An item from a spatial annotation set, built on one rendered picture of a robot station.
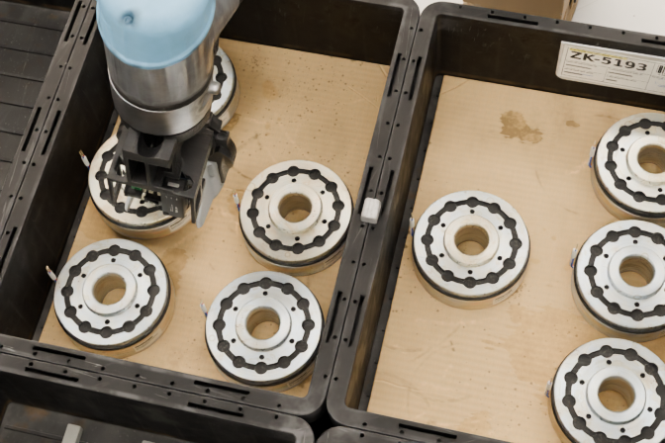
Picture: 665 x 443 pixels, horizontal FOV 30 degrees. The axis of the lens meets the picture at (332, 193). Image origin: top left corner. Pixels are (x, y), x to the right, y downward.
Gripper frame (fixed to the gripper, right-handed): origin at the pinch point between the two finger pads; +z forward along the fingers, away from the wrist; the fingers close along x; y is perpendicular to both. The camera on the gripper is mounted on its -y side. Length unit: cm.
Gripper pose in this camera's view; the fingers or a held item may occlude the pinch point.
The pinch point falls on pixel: (180, 180)
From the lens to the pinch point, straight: 112.9
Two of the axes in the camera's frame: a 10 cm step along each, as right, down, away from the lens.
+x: 9.7, 2.3, -0.2
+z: -0.8, 4.0, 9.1
